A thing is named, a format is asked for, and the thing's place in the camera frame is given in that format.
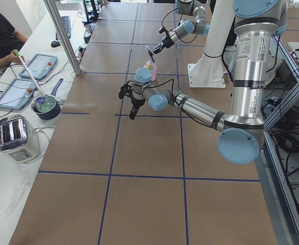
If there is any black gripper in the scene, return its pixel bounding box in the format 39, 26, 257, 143
129, 97, 146, 120
152, 36, 174, 54

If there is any purple highlighter pen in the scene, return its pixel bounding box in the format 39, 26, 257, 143
146, 46, 155, 63

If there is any yellow highlighter pen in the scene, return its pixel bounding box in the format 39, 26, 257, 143
145, 61, 152, 70

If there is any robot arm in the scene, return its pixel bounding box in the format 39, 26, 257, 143
151, 1, 210, 54
119, 1, 288, 164

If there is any pink mesh pen holder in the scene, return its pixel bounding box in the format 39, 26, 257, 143
150, 63, 156, 81

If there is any small metal cup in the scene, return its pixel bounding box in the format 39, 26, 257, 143
85, 24, 93, 33

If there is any dark pot with lid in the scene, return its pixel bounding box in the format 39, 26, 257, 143
31, 96, 61, 120

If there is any black keyboard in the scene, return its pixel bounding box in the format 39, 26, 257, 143
60, 16, 71, 38

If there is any black computer mouse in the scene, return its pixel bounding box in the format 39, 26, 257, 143
51, 41, 60, 48

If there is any far teach pendant tablet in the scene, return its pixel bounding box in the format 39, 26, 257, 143
27, 54, 58, 80

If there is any teach pendant tablet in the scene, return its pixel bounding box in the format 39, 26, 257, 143
0, 78, 36, 110
27, 54, 58, 80

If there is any near teach pendant tablet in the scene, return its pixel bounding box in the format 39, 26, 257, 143
0, 78, 36, 110

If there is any silver white toaster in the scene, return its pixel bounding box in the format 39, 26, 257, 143
0, 114, 39, 163

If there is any long stick with green tip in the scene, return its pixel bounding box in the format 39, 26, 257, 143
13, 50, 47, 104

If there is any person in black shirt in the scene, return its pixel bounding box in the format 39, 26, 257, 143
0, 13, 28, 69

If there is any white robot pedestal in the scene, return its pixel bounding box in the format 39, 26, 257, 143
188, 0, 235, 88

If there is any aluminium frame post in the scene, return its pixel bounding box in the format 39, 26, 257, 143
44, 0, 81, 75

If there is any aluminium frame rail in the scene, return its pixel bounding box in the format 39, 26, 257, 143
256, 37, 299, 244

